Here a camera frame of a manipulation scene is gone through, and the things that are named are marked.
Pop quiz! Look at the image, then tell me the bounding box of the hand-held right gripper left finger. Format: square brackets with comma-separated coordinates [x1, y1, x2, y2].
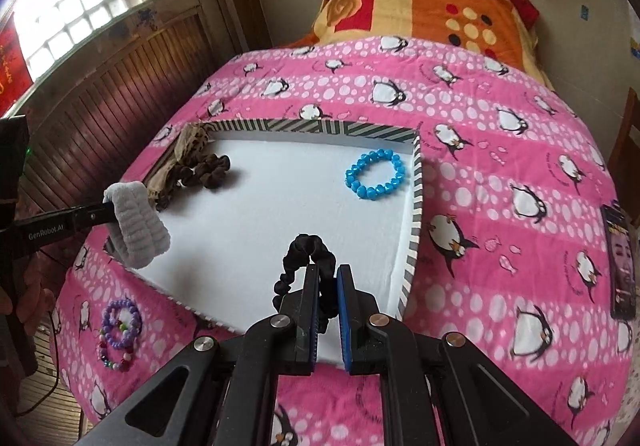
[75, 266, 321, 446]

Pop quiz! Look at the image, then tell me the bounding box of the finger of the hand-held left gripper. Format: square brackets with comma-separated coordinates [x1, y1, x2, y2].
[70, 202, 121, 233]

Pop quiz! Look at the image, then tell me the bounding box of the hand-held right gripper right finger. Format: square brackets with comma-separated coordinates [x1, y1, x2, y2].
[337, 264, 576, 446]

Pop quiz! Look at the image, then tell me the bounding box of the grey fluffy wristband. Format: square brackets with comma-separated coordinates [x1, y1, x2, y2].
[102, 182, 171, 270]

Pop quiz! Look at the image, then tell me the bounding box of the black scrunchie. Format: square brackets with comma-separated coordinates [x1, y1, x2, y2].
[272, 233, 346, 329]

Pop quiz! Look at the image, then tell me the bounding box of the purple bead bracelet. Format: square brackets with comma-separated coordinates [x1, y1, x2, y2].
[101, 298, 143, 349]

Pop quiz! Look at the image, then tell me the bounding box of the striped cardboard box tray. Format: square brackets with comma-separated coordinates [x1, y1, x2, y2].
[102, 118, 426, 372]

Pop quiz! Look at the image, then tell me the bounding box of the multicolour bead bracelet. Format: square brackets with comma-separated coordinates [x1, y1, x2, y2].
[97, 336, 136, 373]

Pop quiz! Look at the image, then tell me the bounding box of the person's left hand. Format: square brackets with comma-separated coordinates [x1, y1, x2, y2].
[0, 246, 57, 327]

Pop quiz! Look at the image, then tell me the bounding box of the leopard print scrunchie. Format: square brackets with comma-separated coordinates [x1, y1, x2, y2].
[142, 123, 212, 213]

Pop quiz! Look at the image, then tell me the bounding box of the pink penguin blanket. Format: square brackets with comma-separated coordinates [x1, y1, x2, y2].
[50, 36, 640, 446]

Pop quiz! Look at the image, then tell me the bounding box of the black smartphone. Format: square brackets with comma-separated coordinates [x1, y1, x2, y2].
[600, 203, 639, 321]

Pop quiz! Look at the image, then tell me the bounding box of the orange patterned blanket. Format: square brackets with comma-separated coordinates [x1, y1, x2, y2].
[287, 0, 558, 91]

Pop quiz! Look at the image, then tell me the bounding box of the wooden chair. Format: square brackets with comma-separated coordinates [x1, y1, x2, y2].
[607, 88, 640, 177]

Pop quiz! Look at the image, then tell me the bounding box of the red wall banner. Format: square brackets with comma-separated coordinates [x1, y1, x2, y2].
[0, 16, 33, 114]

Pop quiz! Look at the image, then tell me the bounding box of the black cable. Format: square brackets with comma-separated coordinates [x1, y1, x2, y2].
[37, 246, 62, 407]

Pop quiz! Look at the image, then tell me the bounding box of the blue bead bracelet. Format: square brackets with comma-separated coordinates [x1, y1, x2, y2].
[345, 149, 407, 201]

